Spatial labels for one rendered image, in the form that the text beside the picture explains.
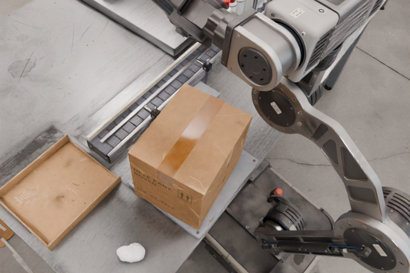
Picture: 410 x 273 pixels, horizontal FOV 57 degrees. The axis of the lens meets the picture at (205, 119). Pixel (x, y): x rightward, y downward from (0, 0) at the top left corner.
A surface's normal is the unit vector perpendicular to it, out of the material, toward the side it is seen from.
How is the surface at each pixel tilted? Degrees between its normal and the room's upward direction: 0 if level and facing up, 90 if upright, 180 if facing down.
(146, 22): 0
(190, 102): 0
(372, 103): 0
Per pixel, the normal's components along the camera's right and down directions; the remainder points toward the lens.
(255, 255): 0.07, -0.58
